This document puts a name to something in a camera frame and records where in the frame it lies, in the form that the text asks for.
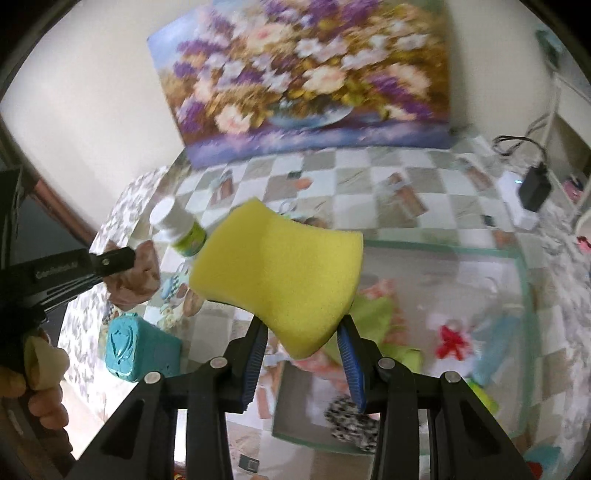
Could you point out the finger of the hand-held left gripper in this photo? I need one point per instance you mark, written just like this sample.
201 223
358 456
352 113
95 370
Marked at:
115 261

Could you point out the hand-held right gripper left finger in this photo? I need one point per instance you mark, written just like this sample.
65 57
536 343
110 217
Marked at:
251 364

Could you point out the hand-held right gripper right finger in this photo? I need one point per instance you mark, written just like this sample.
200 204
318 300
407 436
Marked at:
351 369

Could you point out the pink floral cloth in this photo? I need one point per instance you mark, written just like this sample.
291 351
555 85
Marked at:
138 286

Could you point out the leopard print cloth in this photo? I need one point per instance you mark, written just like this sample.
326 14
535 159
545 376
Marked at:
346 415

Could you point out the yellow-green cloth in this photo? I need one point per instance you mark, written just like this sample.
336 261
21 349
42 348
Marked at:
376 318

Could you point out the pink white zigzag fuzzy cloth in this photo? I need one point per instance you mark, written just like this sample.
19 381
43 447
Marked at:
381 290

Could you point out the yellow sponge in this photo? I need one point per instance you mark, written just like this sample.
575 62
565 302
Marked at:
286 277

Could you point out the translucent green storage box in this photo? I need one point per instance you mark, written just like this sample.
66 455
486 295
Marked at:
443 277

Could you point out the light blue cloth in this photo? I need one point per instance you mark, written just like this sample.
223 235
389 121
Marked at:
498 341

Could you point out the person's left hand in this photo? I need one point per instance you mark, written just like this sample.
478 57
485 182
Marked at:
44 369

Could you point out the white lidded plastic bottle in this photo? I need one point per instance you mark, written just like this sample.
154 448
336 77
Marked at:
171 219

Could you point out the teal embossed plastic case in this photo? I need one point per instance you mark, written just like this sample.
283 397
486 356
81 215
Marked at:
134 346

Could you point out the teal cloth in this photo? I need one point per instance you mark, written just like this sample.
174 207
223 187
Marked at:
545 459

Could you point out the black charger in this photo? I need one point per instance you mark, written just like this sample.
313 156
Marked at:
533 189

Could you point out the floral painting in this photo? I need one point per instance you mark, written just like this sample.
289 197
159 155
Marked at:
300 69

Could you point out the white shelf unit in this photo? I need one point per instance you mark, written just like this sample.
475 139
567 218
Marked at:
570 101

